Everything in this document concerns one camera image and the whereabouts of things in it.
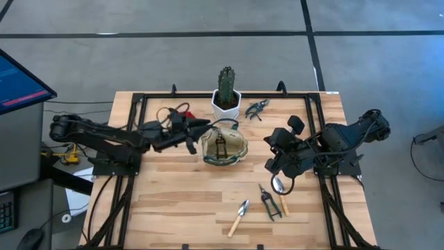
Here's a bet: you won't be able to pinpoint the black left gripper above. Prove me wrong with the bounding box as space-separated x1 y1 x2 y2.
140 110 212 156

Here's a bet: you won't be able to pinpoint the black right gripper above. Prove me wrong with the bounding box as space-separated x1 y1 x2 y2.
263 115 322 180

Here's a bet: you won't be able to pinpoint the wide wooden-handled trowel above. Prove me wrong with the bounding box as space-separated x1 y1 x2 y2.
272 176 289 217

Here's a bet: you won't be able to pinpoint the cream and green gardening bag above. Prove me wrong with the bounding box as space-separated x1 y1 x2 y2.
198 117 249 167

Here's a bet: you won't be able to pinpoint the thin green-handled snips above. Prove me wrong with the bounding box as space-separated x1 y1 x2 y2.
258 183 282 222

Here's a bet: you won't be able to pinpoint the small teal-handled pruner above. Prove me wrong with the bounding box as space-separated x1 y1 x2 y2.
244 99 271 122

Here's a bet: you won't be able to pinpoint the white hexagonal plant pot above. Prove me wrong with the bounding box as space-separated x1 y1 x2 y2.
211 89 242 122

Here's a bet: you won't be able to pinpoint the green cactus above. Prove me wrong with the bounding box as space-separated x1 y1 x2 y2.
217 66 237 107

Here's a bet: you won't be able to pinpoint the grey chair base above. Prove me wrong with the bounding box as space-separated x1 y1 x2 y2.
412 124 444 153

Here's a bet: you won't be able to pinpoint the white paper sheet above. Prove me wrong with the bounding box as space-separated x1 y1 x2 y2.
65 166 95 217

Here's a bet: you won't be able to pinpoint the grey workstation cart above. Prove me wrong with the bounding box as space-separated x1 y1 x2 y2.
0 102 55 250

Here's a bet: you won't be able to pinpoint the blue-screen monitor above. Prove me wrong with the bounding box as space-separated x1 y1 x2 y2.
0 48 58 115

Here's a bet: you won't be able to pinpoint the black computer mouse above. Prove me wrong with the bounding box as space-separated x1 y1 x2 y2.
17 228 44 250

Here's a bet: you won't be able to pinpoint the black keyboard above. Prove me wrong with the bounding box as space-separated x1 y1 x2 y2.
0 190 18 233

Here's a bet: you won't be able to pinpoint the black metal table frame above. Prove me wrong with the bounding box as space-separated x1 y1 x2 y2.
78 80 382 250

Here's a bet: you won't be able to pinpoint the narrow wooden-handled trowel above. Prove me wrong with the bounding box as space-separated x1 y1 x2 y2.
227 199 250 239

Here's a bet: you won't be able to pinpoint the yellow cable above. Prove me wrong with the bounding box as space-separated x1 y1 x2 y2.
41 144 83 166

